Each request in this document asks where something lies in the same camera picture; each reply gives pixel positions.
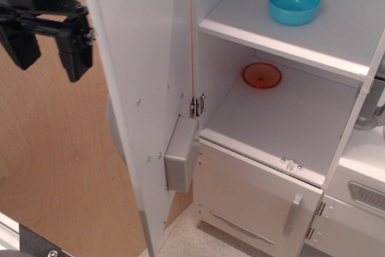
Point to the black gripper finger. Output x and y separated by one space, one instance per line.
75 44
21 45

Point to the white fridge door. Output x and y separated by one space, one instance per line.
145 48

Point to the white toy fridge cabinet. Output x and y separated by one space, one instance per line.
328 67

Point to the plywood board panel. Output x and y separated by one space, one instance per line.
61 175

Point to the metal door hinge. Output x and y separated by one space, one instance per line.
197 106

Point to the grey dispenser box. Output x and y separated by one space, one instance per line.
182 154

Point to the orange translucent bowl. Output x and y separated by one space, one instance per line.
262 75

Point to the blue plastic bowl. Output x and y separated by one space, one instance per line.
293 12

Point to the white door latch catch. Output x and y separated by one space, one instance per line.
291 165

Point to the white lower freezer door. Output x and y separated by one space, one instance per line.
251 201

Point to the brass upper cabinet hinge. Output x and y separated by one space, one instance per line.
320 208

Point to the brass cabinet hinge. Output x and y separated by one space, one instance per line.
320 208
309 233

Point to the brass lower cabinet hinge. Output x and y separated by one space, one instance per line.
309 233

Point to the grey plastic faucet pipe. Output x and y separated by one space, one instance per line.
372 115

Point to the white toy oven unit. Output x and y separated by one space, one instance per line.
346 227

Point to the grey vent panel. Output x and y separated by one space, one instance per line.
366 195

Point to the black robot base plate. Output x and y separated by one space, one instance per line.
18 240

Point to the grey lower door handle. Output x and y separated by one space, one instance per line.
289 223

